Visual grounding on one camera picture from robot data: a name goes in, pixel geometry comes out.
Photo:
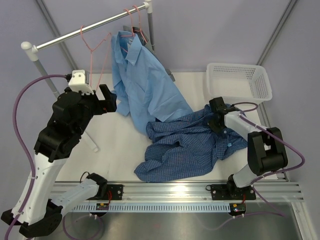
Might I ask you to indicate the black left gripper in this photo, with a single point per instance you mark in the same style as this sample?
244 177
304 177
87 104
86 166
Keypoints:
108 105

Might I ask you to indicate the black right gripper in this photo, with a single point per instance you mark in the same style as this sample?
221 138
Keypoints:
211 124

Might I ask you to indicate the light blue shirt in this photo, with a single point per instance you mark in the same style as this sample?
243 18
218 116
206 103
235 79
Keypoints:
144 89

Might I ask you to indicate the blue checkered shirt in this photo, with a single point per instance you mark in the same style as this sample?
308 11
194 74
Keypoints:
186 148

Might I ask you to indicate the pink hanger of checkered shirt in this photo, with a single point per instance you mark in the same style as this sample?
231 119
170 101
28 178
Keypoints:
99 57

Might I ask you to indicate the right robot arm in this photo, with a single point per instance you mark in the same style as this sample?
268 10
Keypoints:
265 154

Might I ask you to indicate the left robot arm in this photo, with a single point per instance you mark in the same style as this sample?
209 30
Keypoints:
36 213

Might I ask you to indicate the grey shirt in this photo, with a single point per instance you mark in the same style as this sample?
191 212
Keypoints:
147 46

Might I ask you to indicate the pink hanger of grey shirt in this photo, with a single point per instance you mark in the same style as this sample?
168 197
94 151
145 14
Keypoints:
140 22

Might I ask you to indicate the white plastic basket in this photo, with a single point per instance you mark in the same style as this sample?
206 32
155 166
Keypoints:
238 83

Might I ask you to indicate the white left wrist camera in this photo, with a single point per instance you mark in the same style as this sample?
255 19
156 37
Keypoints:
78 82

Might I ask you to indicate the aluminium mounting rail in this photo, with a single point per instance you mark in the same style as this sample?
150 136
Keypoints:
194 189

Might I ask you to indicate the white slotted cable duct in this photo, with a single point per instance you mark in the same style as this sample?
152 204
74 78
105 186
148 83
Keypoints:
118 207

